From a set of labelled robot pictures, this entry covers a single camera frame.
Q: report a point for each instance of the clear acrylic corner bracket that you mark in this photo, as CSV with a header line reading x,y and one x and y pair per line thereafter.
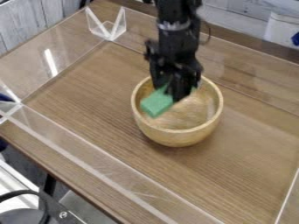
x,y
107,30

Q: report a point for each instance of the light wooden bowl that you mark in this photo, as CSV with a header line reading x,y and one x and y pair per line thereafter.
x,y
188,121

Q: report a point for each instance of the white cylindrical container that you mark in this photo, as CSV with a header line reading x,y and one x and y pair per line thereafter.
x,y
282,30

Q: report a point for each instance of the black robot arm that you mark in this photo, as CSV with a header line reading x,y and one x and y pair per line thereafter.
x,y
178,11

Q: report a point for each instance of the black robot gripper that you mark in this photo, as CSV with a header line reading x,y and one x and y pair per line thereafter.
x,y
171,58

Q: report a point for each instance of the black table leg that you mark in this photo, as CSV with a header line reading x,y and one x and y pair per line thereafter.
x,y
49,185

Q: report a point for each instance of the green rectangular block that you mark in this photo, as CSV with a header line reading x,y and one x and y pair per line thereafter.
x,y
156,103

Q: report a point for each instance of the clear acrylic tray wall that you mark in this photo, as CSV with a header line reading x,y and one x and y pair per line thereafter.
x,y
119,189

